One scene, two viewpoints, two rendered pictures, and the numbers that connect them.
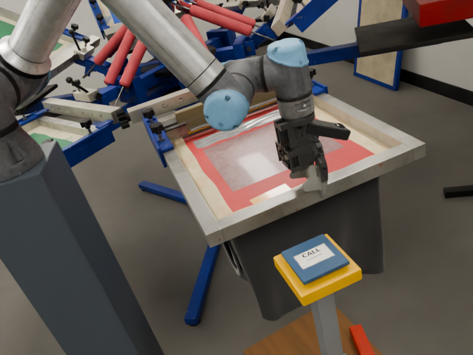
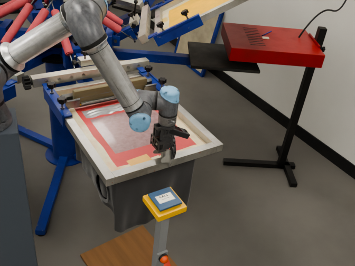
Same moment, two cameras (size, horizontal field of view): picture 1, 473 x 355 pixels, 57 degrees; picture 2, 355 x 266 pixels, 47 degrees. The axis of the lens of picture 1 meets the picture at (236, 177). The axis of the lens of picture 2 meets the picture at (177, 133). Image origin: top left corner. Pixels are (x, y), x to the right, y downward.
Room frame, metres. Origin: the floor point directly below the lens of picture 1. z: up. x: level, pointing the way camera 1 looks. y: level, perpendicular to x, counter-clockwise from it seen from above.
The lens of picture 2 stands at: (-0.46, 0.34, 2.09)
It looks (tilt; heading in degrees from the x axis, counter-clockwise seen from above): 34 degrees down; 337
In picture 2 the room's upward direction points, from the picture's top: 7 degrees clockwise
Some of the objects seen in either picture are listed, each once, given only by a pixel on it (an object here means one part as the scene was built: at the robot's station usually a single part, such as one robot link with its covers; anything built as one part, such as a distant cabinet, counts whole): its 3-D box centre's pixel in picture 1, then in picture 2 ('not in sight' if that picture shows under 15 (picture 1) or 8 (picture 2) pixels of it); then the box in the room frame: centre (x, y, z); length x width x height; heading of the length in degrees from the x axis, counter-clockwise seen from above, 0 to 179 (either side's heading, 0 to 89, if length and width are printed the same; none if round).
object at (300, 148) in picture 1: (298, 139); (164, 135); (0.84, -0.15, 1.12); 0.09 x 0.08 x 0.12; 102
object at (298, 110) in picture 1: (296, 105); (167, 119); (0.84, -0.16, 1.20); 0.08 x 0.08 x 0.05
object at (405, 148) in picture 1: (258, 136); (128, 118); (1.22, -0.10, 0.97); 0.79 x 0.58 x 0.04; 12
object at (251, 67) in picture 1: (240, 80); (142, 102); (0.86, -0.06, 1.28); 0.11 x 0.11 x 0.08; 70
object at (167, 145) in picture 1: (159, 139); (57, 105); (1.39, 0.22, 0.98); 0.30 x 0.05 x 0.07; 12
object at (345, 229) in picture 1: (314, 245); (153, 190); (0.93, -0.16, 0.74); 0.45 x 0.03 x 0.43; 102
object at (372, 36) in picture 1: (312, 55); (158, 55); (2.04, -0.51, 0.91); 1.34 x 0.41 x 0.08; 72
